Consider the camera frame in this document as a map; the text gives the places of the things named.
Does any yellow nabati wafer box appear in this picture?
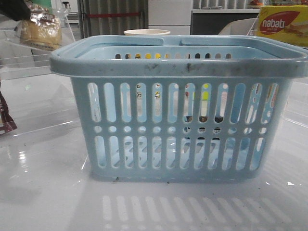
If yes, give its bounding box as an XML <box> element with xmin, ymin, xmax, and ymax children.
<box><xmin>254</xmin><ymin>5</ymin><xmax>308</xmax><ymax>48</ymax></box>

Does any white paper cup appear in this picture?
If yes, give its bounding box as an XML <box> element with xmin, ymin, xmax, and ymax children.
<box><xmin>124</xmin><ymin>29</ymin><xmax>170</xmax><ymax>36</ymax></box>

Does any white drawer cabinet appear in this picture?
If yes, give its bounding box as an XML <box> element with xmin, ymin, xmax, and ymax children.
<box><xmin>148</xmin><ymin>0</ymin><xmax>193</xmax><ymax>35</ymax></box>

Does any clear acrylic left shelf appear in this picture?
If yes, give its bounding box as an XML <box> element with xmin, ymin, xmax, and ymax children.
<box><xmin>0</xmin><ymin>8</ymin><xmax>80</xmax><ymax>135</ymax></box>

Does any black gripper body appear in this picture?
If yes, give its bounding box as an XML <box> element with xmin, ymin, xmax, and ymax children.
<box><xmin>0</xmin><ymin>0</ymin><xmax>31</xmax><ymax>21</ymax></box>

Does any brown snack bag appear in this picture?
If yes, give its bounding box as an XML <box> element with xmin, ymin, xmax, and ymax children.
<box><xmin>0</xmin><ymin>93</ymin><xmax>17</xmax><ymax>135</ymax></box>

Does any bread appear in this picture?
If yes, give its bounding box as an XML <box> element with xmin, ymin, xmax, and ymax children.
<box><xmin>16</xmin><ymin>0</ymin><xmax>62</xmax><ymax>51</ymax></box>

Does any light blue plastic basket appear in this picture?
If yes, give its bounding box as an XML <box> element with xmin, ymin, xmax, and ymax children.
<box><xmin>50</xmin><ymin>35</ymin><xmax>308</xmax><ymax>182</ymax></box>

